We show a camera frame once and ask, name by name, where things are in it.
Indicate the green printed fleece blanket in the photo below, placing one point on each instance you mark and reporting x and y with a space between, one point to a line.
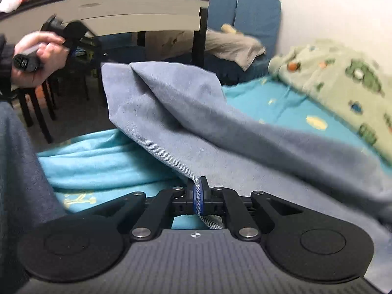
337 92

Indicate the teal smiley bed sheet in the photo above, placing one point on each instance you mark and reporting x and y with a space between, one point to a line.
92 165

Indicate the person's left hand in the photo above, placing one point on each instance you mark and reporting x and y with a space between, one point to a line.
52 57

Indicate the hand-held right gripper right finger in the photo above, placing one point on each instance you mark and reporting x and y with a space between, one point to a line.
204 197

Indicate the blue denim jeans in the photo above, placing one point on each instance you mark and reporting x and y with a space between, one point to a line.
199 128

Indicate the yellow plush toy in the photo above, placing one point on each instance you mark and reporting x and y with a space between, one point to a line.
229 28

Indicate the blue quilted cushion panel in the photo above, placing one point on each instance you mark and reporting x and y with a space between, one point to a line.
222 9
257 18

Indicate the white table with dark top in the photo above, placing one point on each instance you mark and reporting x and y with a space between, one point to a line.
122 9

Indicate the cardboard box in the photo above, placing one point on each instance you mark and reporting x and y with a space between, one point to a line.
171 44

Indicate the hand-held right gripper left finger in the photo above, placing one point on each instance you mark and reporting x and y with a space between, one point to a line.
191 200

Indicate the beige pillow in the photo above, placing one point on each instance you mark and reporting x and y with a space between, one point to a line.
226 47

